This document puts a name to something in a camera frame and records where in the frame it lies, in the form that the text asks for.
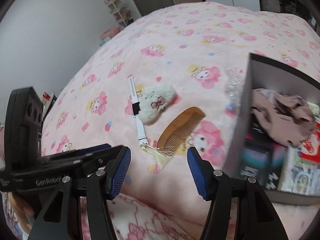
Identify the white fluffy plush clip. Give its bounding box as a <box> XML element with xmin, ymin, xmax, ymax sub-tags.
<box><xmin>138</xmin><ymin>84</ymin><xmax>177</xmax><ymax>125</ymax></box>

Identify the black storage box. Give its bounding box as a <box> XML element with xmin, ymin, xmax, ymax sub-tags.
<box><xmin>222</xmin><ymin>52</ymin><xmax>320</xmax><ymax>206</ymax></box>

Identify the red booklet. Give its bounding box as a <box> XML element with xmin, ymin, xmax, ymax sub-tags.
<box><xmin>300</xmin><ymin>122</ymin><xmax>320</xmax><ymax>163</ymax></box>

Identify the brown beige sock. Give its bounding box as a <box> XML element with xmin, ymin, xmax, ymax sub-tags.
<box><xmin>251</xmin><ymin>88</ymin><xmax>316</xmax><ymax>147</ymax></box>

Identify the left hand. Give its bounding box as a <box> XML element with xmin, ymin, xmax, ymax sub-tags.
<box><xmin>9</xmin><ymin>192</ymin><xmax>34</xmax><ymax>232</ymax></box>

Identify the black green package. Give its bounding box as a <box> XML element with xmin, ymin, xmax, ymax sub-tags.
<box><xmin>236</xmin><ymin>115</ymin><xmax>287</xmax><ymax>190</ymax></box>

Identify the white pen with tassel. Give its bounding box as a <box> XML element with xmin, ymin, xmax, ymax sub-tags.
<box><xmin>127</xmin><ymin>75</ymin><xmax>173</xmax><ymax>173</ymax></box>

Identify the brown wooden comb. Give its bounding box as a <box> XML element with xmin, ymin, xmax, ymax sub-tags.
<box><xmin>157</xmin><ymin>107</ymin><xmax>206</xmax><ymax>155</ymax></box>

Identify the pink cartoon print blanket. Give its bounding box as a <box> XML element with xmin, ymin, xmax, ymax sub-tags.
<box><xmin>42</xmin><ymin>2</ymin><xmax>319</xmax><ymax>239</ymax></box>

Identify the crumpled clear plastic wrap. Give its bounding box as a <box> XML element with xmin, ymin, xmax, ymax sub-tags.
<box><xmin>225</xmin><ymin>67</ymin><xmax>244</xmax><ymax>112</ymax></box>

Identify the white shelf rack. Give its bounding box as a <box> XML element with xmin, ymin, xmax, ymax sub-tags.
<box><xmin>104</xmin><ymin>0</ymin><xmax>134</xmax><ymax>29</ymax></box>

